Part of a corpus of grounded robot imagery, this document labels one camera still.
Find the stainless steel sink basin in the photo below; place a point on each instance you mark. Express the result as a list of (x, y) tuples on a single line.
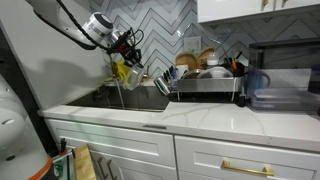
[(143, 98)]

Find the black steel dish rack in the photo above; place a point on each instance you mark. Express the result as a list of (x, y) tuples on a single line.
[(206, 86)]

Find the white bowl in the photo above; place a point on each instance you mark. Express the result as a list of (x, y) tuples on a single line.
[(218, 71)]

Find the light wooden plank board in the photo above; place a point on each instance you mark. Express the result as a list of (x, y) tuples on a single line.
[(84, 163)]

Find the clear plastic lunchbox container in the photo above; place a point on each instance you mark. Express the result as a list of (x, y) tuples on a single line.
[(134, 78)]

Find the clear baby bottle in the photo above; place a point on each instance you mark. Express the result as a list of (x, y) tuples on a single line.
[(212, 59)]

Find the white drawer front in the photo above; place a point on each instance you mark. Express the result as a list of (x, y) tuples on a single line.
[(253, 160)]

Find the stainless steel utensil cup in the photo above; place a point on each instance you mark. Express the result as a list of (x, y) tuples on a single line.
[(162, 85)]

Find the white mug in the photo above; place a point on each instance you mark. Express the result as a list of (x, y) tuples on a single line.
[(181, 70)]

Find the white sink front panel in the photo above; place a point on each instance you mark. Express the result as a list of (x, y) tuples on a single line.
[(110, 141)]

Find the stainless steel bowl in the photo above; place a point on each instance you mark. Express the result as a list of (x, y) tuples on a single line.
[(192, 74)]

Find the black utensil holder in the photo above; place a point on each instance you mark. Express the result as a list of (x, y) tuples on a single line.
[(238, 70)]

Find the clear plastic container stack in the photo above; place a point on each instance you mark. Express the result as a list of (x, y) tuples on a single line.
[(286, 100)]

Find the black countertop appliance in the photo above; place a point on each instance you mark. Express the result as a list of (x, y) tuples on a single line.
[(290, 60)]

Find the white sponge tray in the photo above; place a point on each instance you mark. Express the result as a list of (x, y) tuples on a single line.
[(107, 83)]

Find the yellow rubber glove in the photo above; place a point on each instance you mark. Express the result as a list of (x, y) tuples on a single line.
[(124, 70)]

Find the yellow sponge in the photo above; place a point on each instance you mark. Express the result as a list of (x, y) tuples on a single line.
[(108, 79)]

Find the white lower cabinet door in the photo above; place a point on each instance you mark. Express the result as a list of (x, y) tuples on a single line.
[(143, 171)]

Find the white upper cabinet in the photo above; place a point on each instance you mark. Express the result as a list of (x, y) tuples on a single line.
[(253, 8)]

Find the small black bottle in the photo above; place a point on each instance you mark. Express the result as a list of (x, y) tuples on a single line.
[(241, 99)]

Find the round wooden cutting board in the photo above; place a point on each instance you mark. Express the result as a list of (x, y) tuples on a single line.
[(186, 60)]

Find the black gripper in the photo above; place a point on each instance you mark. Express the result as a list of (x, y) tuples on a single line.
[(125, 45)]

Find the white wall outlet plate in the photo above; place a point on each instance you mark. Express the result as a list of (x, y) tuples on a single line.
[(192, 45)]

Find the blue translucent pitcher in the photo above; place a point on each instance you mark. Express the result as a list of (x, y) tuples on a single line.
[(258, 83)]

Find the white black Franka robot arm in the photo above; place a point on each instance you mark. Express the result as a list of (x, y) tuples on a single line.
[(66, 28)]

